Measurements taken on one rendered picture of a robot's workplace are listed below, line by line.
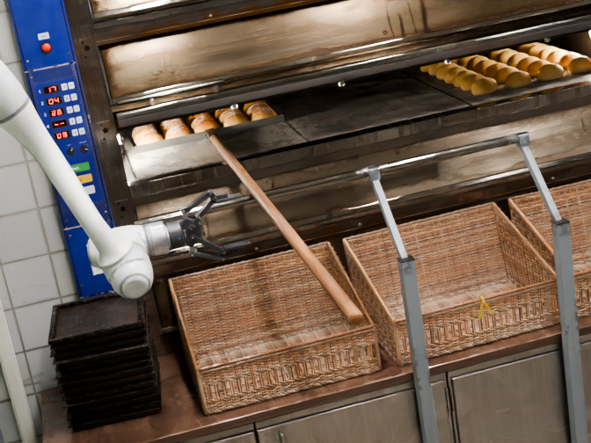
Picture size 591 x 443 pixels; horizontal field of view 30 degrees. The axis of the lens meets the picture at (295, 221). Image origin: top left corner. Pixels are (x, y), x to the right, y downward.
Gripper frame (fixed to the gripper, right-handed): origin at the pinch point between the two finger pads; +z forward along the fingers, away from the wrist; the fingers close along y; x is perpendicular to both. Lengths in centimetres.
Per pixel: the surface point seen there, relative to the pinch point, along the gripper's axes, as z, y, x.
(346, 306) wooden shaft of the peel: 7, -1, 75
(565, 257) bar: 93, 33, 0
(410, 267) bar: 45, 25, 0
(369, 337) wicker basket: 33, 49, -11
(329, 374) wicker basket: 20, 59, -15
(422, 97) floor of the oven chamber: 86, 0, -91
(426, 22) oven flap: 79, -32, -59
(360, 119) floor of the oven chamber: 58, 0, -79
